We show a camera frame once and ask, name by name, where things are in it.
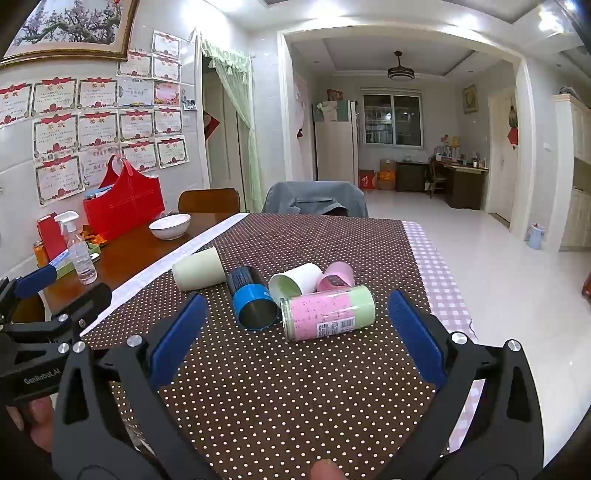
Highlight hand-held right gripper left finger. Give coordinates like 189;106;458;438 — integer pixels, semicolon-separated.
51;292;219;480

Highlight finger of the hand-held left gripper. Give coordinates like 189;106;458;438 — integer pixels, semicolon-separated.
0;265;59;324
44;282;114;344

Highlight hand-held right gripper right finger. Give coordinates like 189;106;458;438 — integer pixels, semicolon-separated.
387;289;548;480

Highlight pink and green cup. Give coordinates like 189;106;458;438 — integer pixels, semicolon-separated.
279;285;377;342

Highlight pale green cup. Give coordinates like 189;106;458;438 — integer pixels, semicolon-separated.
172;247;227;291

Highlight white cup green inside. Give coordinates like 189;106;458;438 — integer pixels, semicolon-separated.
268;263;323;305

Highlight person's left hand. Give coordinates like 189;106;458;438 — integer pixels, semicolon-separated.
6;396;57;455

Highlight person's right hand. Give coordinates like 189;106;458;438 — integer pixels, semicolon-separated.
308;460;345;480

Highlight clear spray bottle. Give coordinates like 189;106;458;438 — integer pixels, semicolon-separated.
55;211;99;286

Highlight red box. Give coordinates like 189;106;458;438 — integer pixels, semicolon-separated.
37;213;70;267

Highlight pink checked tablecloth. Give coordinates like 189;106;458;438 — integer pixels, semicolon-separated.
401;220;486;455

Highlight white cloth strip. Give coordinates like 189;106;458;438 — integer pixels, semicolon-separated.
81;213;251;334

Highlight blue and black can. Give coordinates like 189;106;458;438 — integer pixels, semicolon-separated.
225;266;280;332

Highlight red bag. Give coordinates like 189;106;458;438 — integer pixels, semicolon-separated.
83;154;166;242

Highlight white bowl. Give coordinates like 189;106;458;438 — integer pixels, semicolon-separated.
148;213;192;241

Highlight brown polka dot tablecloth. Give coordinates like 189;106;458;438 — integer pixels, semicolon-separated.
81;212;463;480

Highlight dark wooden desk chair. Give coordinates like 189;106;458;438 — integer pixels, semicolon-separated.
424;157;450;199

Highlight dark low cabinet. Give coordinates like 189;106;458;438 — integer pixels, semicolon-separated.
396;160;428;193

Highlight dark wooden desk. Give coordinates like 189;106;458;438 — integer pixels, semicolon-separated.
431;157;489;211

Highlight grey jacket on chair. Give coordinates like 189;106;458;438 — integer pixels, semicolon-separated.
261;181;369;219

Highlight white door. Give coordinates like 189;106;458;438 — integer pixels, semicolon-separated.
486;87;517;228

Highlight white refrigerator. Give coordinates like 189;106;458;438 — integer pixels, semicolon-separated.
313;99;360;182

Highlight green curtain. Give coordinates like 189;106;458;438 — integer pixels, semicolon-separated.
201;39;265;213

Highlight window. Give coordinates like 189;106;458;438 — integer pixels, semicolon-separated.
362;92;424;149

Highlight red door ornament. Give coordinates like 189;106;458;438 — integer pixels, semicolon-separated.
506;103;519;147

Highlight cream cabinet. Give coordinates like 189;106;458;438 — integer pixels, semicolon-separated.
553;91;591;253

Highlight framed blossom painting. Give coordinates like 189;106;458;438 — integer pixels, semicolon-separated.
0;0;142;68

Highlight ceiling lamp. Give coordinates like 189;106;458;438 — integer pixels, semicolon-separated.
386;51;416;80

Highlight group of wall certificates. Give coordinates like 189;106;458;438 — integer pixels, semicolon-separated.
0;30;190;206

